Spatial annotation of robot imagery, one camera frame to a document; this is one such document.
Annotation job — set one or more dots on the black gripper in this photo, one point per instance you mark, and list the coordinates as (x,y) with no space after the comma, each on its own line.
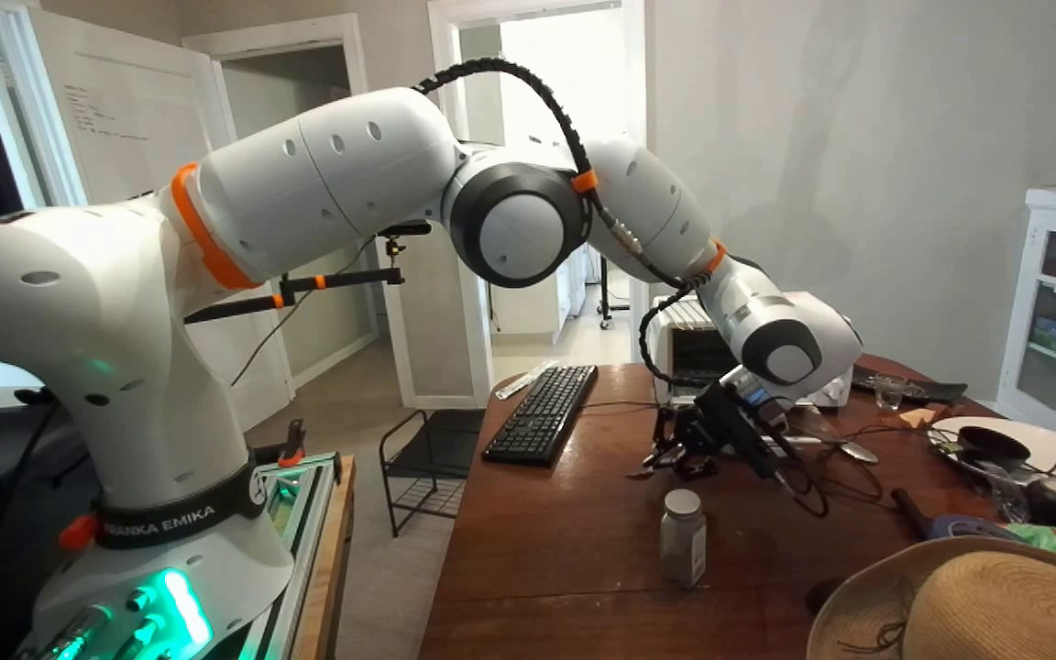
(732,420)

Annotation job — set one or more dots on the glass mini oven door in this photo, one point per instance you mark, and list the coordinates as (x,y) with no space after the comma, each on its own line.
(803,443)

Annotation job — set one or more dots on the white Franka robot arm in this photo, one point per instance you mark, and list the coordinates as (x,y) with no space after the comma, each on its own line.
(65,305)

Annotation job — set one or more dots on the small shiny metal piece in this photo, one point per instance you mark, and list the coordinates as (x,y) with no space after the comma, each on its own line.
(858,453)

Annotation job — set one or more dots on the glass jar with grey lid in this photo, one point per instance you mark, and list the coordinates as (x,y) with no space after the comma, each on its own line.
(685,544)

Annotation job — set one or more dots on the small clear glass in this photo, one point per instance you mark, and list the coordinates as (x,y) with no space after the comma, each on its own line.
(894,396)

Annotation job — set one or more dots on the dark flat object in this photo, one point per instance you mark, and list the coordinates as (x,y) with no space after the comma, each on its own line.
(919,390)

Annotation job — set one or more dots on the dark lumpy object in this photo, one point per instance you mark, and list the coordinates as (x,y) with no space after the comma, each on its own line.
(995,446)

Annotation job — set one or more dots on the black computer keyboard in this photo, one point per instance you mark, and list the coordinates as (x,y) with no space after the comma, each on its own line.
(539,416)

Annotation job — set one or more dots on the tan straw hat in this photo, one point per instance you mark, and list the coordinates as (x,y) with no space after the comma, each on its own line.
(991,608)

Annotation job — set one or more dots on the white kitchen island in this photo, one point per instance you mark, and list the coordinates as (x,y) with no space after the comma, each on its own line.
(539,313)

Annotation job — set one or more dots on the green packet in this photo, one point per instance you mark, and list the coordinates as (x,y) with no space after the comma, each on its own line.
(1043,541)

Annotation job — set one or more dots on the black chair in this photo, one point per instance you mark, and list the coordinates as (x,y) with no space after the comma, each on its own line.
(430,446)

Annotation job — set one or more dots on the black rod with orange clips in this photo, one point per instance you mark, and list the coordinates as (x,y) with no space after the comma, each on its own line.
(331,279)

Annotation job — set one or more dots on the white whiteboard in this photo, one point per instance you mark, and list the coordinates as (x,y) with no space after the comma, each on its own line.
(100,112)

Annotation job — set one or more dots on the black stereo camera bar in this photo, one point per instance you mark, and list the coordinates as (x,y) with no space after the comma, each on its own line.
(411,230)

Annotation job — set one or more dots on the aluminium base frame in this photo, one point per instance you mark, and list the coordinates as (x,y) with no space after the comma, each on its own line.
(295,501)

